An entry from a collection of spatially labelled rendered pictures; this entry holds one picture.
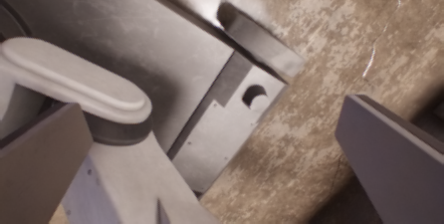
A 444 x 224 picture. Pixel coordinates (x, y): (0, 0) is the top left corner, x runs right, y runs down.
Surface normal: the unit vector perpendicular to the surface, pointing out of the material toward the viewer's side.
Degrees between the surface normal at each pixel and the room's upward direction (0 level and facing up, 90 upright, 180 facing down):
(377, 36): 0
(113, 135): 49
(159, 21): 0
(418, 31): 0
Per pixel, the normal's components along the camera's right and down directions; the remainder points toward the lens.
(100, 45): 0.15, 0.44
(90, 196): -0.55, -0.06
